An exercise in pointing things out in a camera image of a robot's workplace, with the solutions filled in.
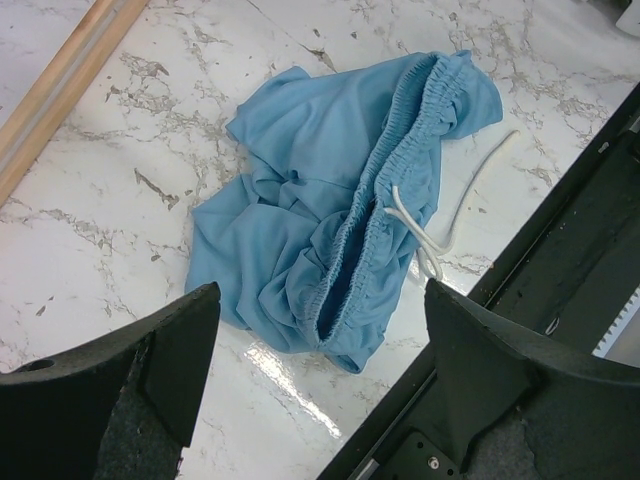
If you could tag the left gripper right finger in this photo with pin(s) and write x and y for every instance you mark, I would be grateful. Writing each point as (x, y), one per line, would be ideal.
(580, 412)

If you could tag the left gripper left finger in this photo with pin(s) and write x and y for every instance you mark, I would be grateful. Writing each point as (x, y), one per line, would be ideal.
(122, 406)

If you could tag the light blue shorts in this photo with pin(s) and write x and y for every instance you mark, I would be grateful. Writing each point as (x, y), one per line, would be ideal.
(311, 246)

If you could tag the wooden clothes rack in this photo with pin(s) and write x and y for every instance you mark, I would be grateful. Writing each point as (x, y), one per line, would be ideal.
(60, 86)

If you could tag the light blue cable duct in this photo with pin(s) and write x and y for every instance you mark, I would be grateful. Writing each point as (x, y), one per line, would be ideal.
(628, 312)

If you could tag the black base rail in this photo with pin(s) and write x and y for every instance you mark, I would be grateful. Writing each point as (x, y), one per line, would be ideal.
(565, 275)

